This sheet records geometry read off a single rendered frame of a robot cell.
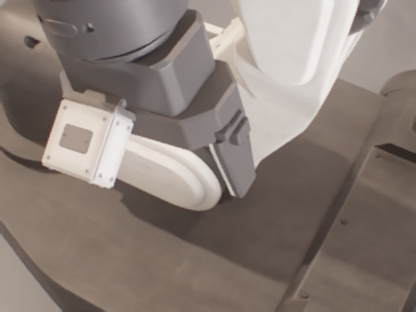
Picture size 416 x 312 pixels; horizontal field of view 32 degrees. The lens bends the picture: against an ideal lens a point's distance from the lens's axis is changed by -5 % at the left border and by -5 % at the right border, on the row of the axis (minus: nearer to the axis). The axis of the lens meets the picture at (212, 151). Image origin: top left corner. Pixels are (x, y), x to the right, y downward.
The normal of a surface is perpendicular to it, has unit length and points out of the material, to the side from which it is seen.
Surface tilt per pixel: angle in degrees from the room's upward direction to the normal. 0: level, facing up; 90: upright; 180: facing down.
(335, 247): 0
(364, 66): 0
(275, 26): 90
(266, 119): 90
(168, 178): 90
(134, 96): 90
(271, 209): 0
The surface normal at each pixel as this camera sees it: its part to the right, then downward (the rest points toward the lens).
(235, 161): 0.85, 0.25
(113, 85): -0.48, 0.72
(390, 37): -0.04, -0.58
